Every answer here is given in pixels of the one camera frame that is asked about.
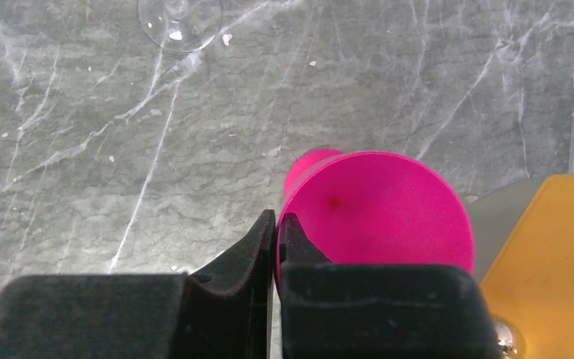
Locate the cream drum-shaped toy box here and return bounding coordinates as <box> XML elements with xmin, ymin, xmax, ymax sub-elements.
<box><xmin>467</xmin><ymin>174</ymin><xmax>574</xmax><ymax>358</ymax></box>

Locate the pink plastic wine glass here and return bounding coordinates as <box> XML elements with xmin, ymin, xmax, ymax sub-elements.
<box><xmin>280</xmin><ymin>148</ymin><xmax>475</xmax><ymax>271</ymax></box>

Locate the clear wine glass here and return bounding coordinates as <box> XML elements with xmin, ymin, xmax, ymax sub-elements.
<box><xmin>138</xmin><ymin>0</ymin><xmax>223</xmax><ymax>54</ymax></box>

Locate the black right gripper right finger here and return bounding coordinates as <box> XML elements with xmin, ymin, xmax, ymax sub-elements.
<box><xmin>277</xmin><ymin>213</ymin><xmax>500</xmax><ymax>358</ymax></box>

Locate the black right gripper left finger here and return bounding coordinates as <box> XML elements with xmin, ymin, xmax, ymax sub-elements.
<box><xmin>0</xmin><ymin>209</ymin><xmax>276</xmax><ymax>358</ymax></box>

